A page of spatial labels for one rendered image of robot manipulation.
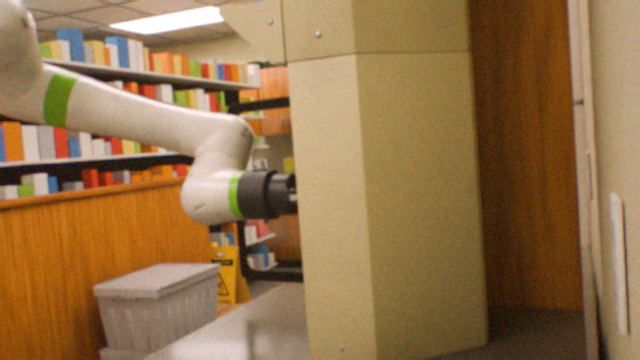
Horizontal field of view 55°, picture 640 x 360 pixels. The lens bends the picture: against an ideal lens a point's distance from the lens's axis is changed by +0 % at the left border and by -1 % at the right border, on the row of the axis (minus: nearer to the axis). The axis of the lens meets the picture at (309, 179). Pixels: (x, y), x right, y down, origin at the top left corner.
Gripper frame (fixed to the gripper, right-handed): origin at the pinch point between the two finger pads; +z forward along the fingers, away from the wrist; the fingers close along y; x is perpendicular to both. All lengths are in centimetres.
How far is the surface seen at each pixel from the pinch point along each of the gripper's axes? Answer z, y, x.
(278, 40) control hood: -11.1, -13.8, -24.8
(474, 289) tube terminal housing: 14.1, -1.0, 16.1
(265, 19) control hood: -13.1, -13.8, -28.3
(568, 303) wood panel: 27.4, 23.3, 24.5
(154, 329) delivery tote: -163, 139, 78
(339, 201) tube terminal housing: -2.9, -13.9, 0.0
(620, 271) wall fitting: 33, -43, 3
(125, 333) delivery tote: -181, 139, 81
